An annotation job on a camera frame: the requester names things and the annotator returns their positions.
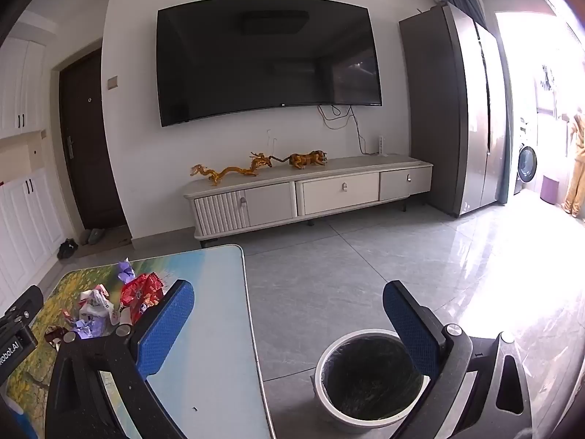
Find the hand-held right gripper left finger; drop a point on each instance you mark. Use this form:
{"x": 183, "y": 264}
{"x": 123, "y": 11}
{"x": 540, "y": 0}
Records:
{"x": 164, "y": 324}

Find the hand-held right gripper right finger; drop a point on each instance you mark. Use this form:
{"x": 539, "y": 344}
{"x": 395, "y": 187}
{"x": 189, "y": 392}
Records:
{"x": 409, "y": 329}

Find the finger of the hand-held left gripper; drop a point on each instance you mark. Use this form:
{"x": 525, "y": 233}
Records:
{"x": 27, "y": 301}

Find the red snack wrapper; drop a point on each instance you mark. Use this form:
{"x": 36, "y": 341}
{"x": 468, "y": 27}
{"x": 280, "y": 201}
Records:
{"x": 141, "y": 295}

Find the lilac wrapper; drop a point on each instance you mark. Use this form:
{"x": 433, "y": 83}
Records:
{"x": 87, "y": 329}

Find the white round trash bin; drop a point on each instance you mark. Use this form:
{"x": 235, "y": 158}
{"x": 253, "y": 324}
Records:
{"x": 329, "y": 414}

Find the brown candy wrapper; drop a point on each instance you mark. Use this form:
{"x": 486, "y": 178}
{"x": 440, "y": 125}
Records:
{"x": 54, "y": 334}

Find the printed top folding table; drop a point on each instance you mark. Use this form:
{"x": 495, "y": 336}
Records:
{"x": 215, "y": 329}

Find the black shoe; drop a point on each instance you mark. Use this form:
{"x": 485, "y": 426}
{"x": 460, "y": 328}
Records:
{"x": 71, "y": 246}
{"x": 62, "y": 251}

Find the purple candy wrapper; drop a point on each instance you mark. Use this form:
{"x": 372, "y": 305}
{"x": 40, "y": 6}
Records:
{"x": 125, "y": 272}

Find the blue white striped object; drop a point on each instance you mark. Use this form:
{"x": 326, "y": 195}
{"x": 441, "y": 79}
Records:
{"x": 20, "y": 423}

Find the grey slipper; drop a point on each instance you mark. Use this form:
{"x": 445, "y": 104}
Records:
{"x": 98, "y": 234}
{"x": 85, "y": 237}

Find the white television cabinet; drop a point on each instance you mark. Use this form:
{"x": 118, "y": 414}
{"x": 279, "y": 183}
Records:
{"x": 338, "y": 192}

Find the golden dragon figurine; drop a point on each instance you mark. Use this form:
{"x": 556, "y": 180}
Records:
{"x": 228, "y": 171}

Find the dark brown entrance door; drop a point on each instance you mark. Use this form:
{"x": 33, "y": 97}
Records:
{"x": 89, "y": 146}

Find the golden tiger figurine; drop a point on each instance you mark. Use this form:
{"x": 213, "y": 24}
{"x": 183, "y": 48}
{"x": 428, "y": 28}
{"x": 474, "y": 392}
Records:
{"x": 306, "y": 159}

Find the white washing machine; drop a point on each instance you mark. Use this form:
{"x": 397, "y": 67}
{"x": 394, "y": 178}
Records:
{"x": 525, "y": 164}

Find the grey double door refrigerator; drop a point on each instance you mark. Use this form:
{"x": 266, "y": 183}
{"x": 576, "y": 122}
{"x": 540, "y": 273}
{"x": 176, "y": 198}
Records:
{"x": 452, "y": 109}

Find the blue curtain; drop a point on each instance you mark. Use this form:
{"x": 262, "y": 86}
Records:
{"x": 466, "y": 4}

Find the white wall cabinet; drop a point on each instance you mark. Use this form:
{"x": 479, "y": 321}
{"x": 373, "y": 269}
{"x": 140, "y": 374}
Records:
{"x": 23, "y": 219}

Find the beige light switch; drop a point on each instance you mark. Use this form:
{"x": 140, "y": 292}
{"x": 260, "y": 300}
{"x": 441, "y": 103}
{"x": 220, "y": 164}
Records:
{"x": 111, "y": 82}

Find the black wall television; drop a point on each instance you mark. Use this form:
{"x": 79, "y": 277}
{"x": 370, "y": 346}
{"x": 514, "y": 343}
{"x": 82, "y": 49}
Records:
{"x": 265, "y": 59}

